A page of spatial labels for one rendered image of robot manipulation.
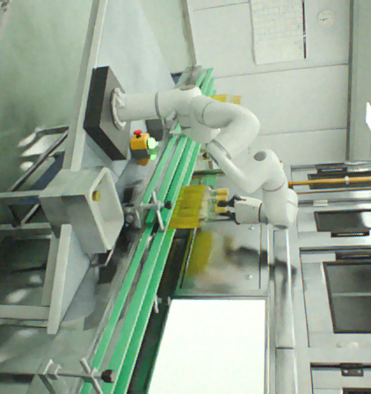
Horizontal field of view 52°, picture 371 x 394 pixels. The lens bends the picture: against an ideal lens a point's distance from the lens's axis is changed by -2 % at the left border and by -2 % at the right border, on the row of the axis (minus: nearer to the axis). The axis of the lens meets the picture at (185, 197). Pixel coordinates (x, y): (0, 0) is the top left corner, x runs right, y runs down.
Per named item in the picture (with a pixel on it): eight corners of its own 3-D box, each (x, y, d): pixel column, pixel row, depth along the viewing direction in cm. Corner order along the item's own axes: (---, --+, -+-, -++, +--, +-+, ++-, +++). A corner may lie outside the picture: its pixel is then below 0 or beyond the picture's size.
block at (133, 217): (123, 230, 141) (141, 229, 140) (116, 208, 136) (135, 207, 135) (126, 224, 144) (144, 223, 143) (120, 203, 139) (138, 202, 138)
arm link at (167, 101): (159, 85, 141) (202, 81, 137) (165, 120, 147) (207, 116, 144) (152, 93, 133) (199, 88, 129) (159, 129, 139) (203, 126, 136)
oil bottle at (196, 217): (153, 229, 154) (207, 228, 149) (149, 218, 151) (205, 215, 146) (156, 222, 159) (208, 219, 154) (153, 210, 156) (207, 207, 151)
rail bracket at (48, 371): (36, 404, 90) (123, 413, 85) (5, 361, 81) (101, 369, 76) (44, 385, 94) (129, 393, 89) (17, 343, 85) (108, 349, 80)
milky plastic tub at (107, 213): (84, 253, 125) (110, 253, 123) (61, 195, 113) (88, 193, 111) (103, 221, 139) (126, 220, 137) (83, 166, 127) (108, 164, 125)
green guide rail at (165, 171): (141, 207, 140) (162, 206, 138) (140, 205, 139) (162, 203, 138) (203, 69, 283) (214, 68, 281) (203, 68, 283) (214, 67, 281)
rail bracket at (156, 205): (142, 233, 141) (177, 232, 138) (131, 194, 132) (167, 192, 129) (145, 229, 143) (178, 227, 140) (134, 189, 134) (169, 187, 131)
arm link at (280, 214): (261, 167, 127) (279, 200, 143) (253, 202, 122) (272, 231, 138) (287, 167, 123) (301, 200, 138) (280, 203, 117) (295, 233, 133)
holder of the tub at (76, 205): (89, 266, 128) (110, 266, 126) (60, 195, 113) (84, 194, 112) (105, 233, 142) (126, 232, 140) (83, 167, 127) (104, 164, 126)
